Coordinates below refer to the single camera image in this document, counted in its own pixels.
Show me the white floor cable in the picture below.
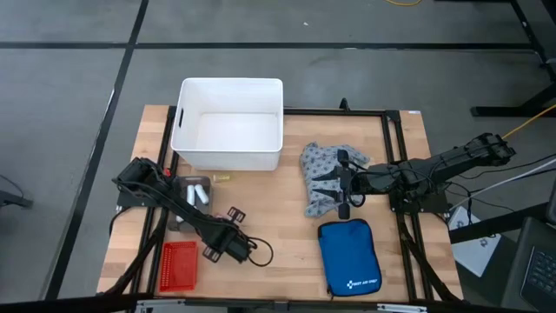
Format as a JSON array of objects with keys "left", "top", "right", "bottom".
[{"left": 450, "top": 157, "right": 556, "bottom": 211}]

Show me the silver metal bracket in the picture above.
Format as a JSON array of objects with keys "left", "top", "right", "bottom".
[
  {"left": 376, "top": 303, "right": 429, "bottom": 313},
  {"left": 134, "top": 298, "right": 189, "bottom": 313}
]

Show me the dark translucent plastic bin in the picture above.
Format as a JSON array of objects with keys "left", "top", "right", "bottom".
[{"left": 167, "top": 175, "right": 214, "bottom": 232}]

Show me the black overhead frame bar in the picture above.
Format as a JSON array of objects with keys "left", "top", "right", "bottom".
[{"left": 0, "top": 293, "right": 556, "bottom": 313}]

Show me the black desk leg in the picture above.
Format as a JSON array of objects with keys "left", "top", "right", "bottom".
[
  {"left": 448, "top": 202, "right": 549, "bottom": 245},
  {"left": 471, "top": 0, "right": 556, "bottom": 118}
]

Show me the blue first aid pouch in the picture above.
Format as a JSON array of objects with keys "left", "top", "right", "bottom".
[{"left": 317, "top": 218, "right": 383, "bottom": 299}]

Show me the red mesh plastic basket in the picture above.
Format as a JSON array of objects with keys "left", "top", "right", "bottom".
[{"left": 158, "top": 241, "right": 199, "bottom": 293}]

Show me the white perforated plastic basket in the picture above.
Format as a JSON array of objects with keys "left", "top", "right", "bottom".
[{"left": 169, "top": 77, "right": 285, "bottom": 172}]

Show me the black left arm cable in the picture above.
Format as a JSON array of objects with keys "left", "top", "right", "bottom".
[{"left": 245, "top": 236, "right": 275, "bottom": 268}]

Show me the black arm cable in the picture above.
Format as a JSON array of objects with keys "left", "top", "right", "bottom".
[
  {"left": 245, "top": 236, "right": 275, "bottom": 268},
  {"left": 346, "top": 159, "right": 370, "bottom": 209}
]

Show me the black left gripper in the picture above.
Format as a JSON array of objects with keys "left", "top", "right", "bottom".
[{"left": 202, "top": 206, "right": 254, "bottom": 264}]

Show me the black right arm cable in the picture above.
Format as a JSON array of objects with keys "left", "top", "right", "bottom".
[{"left": 346, "top": 159, "right": 370, "bottom": 209}]

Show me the black laptop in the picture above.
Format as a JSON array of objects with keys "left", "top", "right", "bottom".
[{"left": 500, "top": 216, "right": 556, "bottom": 312}]

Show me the yellow extension cable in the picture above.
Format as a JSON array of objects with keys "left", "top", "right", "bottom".
[{"left": 502, "top": 103, "right": 556, "bottom": 140}]

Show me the grey patterned cloth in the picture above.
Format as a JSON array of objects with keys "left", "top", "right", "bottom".
[{"left": 299, "top": 142, "right": 371, "bottom": 218}]

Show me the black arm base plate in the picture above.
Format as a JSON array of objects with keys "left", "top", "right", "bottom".
[
  {"left": 116, "top": 175, "right": 175, "bottom": 209},
  {"left": 387, "top": 180, "right": 449, "bottom": 214}
]

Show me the white box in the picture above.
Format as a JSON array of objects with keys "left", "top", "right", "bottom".
[{"left": 447, "top": 206, "right": 502, "bottom": 278}]

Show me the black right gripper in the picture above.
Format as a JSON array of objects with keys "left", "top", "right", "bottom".
[{"left": 310, "top": 149, "right": 364, "bottom": 220}]

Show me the black stand foot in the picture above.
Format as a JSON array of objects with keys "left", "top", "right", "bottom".
[{"left": 0, "top": 173, "right": 35, "bottom": 209}]

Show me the black aluminium table frame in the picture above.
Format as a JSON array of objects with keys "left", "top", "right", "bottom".
[{"left": 97, "top": 103, "right": 464, "bottom": 305}]

